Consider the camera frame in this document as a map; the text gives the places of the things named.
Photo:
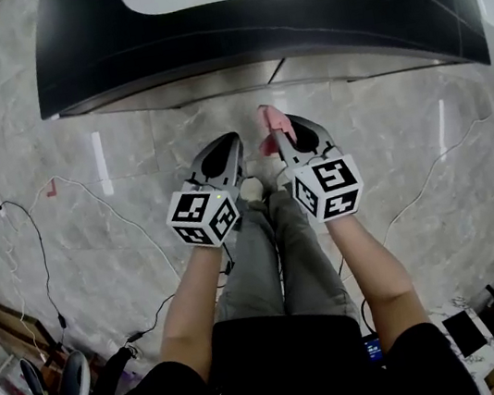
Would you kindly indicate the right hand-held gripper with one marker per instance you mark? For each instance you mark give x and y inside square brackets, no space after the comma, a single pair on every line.
[330,192]

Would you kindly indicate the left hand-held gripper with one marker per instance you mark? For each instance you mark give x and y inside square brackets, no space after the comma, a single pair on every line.
[199,218]

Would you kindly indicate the pink knitted cloth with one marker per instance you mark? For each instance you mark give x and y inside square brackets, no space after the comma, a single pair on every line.
[273,117]

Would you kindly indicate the person's right forearm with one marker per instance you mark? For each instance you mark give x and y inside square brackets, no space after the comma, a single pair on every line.
[372,274]

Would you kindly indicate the person's left forearm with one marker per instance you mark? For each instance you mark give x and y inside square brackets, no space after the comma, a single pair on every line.
[190,304]

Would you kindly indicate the black vanity with white sink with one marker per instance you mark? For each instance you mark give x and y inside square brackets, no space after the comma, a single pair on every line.
[110,50]

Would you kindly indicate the person's grey trousers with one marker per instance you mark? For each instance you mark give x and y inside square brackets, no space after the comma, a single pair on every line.
[251,275]

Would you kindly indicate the small blue screen device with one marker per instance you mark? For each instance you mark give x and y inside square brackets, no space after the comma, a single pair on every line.
[374,350]

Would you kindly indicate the person's black shirt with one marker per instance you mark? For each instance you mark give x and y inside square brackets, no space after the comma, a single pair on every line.
[281,373]

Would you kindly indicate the grey office chair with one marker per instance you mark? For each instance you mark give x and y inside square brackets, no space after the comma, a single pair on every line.
[73,380]

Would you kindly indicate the wooden shelf frame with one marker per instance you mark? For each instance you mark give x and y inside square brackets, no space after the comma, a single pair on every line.
[19,323]

